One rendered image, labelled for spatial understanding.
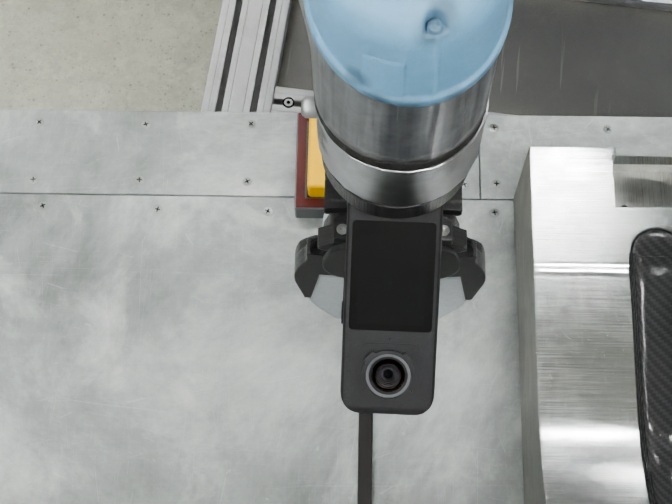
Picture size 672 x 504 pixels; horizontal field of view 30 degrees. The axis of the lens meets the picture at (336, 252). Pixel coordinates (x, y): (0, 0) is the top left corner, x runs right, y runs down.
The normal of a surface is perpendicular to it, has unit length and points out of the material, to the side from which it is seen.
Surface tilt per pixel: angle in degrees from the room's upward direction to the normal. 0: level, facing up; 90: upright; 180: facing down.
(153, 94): 0
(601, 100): 0
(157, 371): 0
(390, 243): 29
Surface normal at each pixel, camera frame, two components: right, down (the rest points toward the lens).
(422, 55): 0.09, 0.91
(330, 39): -0.77, 0.58
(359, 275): -0.04, 0.14
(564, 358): -0.01, -0.30
